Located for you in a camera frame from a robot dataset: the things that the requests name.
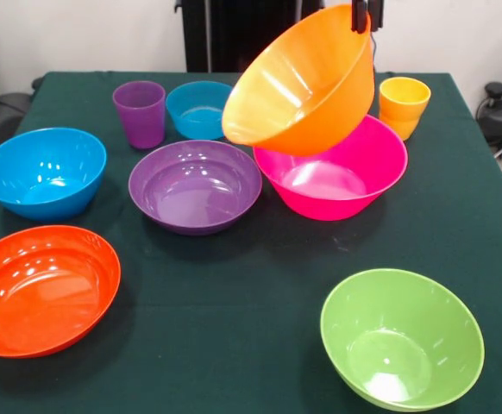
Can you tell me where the large blue bowl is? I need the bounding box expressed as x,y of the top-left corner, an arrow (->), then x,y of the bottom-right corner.
0,127 -> 108,222

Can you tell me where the yellow cup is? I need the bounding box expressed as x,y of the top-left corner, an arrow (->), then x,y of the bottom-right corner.
378,76 -> 432,142

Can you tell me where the red bowl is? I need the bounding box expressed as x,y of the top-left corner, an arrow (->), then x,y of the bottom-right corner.
0,224 -> 122,359

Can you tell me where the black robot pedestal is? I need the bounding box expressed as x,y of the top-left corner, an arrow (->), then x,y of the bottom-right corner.
180,0 -> 325,73

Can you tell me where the small blue bowl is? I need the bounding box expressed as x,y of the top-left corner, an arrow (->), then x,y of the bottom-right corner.
165,80 -> 235,141

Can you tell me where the pink bowl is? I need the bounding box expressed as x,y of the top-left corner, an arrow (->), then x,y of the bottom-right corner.
253,114 -> 409,222

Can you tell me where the green bowl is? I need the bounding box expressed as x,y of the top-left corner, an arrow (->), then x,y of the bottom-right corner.
319,267 -> 486,412

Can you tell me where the purple bowl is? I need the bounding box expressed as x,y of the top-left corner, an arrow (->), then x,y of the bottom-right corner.
128,139 -> 264,236

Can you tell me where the dark green table cloth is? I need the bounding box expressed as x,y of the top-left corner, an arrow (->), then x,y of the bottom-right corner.
0,71 -> 502,414

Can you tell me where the large orange bowl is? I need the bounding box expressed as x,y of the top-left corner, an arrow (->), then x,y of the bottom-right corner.
221,3 -> 377,158

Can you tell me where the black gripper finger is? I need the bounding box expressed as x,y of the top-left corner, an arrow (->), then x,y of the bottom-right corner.
350,0 -> 372,35
370,0 -> 385,30

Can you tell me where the black wall cable with plug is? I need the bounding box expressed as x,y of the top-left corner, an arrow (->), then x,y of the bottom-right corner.
369,32 -> 381,73

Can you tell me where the purple cup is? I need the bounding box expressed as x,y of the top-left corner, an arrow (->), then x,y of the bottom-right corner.
112,80 -> 166,150

